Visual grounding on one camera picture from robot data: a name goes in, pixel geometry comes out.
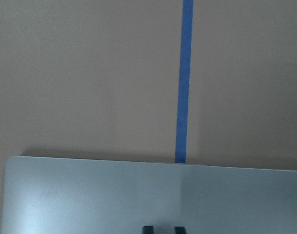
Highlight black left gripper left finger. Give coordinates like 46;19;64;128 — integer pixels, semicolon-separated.
142;226;154;234

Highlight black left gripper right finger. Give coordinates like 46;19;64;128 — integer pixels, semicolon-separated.
174;226;186;234

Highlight brown paper table cover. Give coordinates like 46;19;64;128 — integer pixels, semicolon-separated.
0;0;297;231

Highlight grey closed laptop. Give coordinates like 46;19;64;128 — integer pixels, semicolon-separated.
1;156;297;234

